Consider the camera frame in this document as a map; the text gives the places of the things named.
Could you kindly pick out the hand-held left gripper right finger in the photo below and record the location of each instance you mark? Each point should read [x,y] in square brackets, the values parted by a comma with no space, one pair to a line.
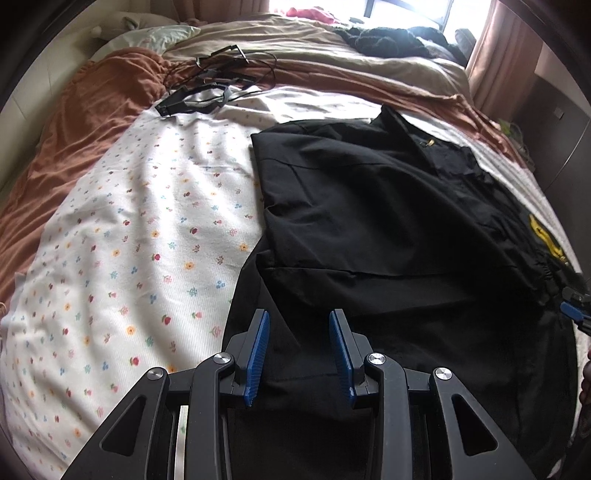
[340,355]

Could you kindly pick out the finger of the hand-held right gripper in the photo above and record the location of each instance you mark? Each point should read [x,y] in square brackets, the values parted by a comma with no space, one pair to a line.
[572,309]
[572,292]

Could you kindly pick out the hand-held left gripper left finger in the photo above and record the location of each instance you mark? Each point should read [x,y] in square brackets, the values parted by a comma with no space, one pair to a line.
[256,355]

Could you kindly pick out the black jacket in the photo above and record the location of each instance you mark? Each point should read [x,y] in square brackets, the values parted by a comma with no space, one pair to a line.
[369,221]

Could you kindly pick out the black clothes pile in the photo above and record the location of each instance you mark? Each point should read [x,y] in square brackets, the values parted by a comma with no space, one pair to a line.
[383,41]

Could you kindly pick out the dark cabinet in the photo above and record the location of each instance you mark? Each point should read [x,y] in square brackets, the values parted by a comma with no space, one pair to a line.
[568,124]

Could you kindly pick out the white floral blanket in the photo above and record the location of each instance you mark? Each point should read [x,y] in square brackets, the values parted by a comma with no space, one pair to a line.
[138,230]

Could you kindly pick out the small green object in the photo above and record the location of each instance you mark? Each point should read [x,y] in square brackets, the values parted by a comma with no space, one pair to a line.
[507,127]

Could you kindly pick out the pink curtain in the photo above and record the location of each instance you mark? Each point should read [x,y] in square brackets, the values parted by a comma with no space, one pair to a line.
[503,46]

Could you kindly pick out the grey cushion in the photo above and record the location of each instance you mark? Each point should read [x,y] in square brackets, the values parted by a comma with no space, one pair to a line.
[465,41]

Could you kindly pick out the brown blanket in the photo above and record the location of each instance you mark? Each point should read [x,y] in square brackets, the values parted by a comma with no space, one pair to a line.
[69,129]

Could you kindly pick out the beige duvet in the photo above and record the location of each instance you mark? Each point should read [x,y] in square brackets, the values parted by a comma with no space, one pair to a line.
[286,41]

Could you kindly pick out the window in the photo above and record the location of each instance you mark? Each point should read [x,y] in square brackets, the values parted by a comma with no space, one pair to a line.
[415,11]

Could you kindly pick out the light green pillow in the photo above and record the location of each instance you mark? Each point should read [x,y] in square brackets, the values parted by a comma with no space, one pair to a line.
[157,37]

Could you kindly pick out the red cloth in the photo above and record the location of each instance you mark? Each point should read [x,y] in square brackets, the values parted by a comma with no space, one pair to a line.
[318,14]

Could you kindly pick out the grey pillow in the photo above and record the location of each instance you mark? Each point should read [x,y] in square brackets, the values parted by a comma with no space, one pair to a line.
[134,21]

